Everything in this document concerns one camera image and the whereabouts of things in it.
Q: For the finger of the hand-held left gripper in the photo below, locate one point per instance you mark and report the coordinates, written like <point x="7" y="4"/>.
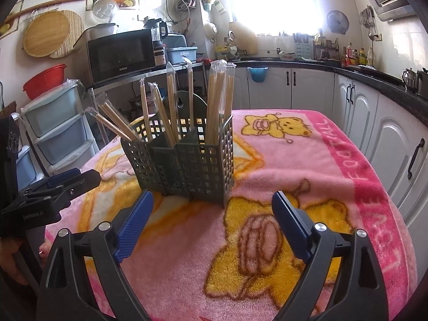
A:
<point x="83" y="182"/>
<point x="62" y="178"/>

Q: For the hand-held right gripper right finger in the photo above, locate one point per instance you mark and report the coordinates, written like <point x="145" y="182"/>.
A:
<point x="291" y="227"/>

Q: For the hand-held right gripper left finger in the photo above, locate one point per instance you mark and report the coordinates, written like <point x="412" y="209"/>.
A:
<point x="135" y="227"/>

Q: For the green plastic utensil basket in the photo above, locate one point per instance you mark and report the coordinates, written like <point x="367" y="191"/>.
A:
<point x="200" y="170"/>

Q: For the wooden chopsticks group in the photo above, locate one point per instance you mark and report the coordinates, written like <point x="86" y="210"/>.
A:
<point x="217" y="100"/>

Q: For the hanging steel utensils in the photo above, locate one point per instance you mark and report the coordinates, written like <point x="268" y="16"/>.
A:
<point x="367" y="20"/>

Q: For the person's left hand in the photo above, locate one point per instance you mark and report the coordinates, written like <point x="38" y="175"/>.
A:
<point x="8" y="257"/>

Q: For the plastic drawer unit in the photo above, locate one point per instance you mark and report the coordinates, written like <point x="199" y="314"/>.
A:
<point x="25" y="170"/>
<point x="57" y="120"/>

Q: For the pink printed blanket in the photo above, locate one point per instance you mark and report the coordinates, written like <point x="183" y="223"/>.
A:
<point x="301" y="180"/>

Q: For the wicker basket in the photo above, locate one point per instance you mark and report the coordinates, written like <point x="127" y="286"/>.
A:
<point x="7" y="109"/>

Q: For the red plastic basin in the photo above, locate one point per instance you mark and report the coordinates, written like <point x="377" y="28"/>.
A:
<point x="43" y="82"/>

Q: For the steel shelf rack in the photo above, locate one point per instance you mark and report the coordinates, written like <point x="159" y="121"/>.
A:
<point x="133" y="78"/>

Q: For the black microwave oven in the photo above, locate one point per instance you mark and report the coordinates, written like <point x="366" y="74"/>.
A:
<point x="120" y="57"/>

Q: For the white kitchen cabinets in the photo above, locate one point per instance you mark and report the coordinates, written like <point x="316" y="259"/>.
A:
<point x="361" y="107"/>

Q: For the round bamboo board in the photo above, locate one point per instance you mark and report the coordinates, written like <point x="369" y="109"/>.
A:
<point x="45" y="33"/>

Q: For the round woven mat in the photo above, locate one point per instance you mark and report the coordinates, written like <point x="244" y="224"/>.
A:
<point x="77" y="30"/>

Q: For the steel pot with lid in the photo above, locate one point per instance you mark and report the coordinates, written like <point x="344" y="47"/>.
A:
<point x="100" y="30"/>

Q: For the blue hanging bin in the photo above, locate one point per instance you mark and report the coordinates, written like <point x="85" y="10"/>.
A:
<point x="257" y="75"/>

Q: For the black blender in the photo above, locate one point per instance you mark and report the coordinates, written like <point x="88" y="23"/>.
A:
<point x="159" y="43"/>

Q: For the grey-blue dish drainer box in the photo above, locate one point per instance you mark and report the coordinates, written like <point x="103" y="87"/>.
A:
<point x="180" y="52"/>

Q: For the clear plastic lid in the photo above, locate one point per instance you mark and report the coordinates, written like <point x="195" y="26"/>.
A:
<point x="105" y="10"/>

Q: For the long wooden rolling pin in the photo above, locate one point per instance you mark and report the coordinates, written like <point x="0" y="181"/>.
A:
<point x="50" y="4"/>

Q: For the black kitchen countertop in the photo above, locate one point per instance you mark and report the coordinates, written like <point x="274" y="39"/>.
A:
<point x="384" y="78"/>

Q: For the teal knife block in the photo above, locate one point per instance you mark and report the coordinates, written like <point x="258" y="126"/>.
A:
<point x="301" y="45"/>

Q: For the cooking oil bottles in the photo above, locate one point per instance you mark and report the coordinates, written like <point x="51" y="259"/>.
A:
<point x="357" y="55"/>

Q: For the glass french press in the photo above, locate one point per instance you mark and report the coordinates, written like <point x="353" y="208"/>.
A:
<point x="409" y="79"/>

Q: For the wooden cutting board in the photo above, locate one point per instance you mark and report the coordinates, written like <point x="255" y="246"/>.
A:
<point x="244" y="38"/>

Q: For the white hanging colander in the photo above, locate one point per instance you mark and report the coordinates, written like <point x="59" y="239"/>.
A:
<point x="210" y="30"/>

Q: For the kitchen window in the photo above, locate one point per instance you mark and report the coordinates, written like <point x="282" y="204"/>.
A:
<point x="271" y="3"/>

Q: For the small wall fan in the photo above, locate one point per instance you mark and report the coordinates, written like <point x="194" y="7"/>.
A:
<point x="337" y="21"/>

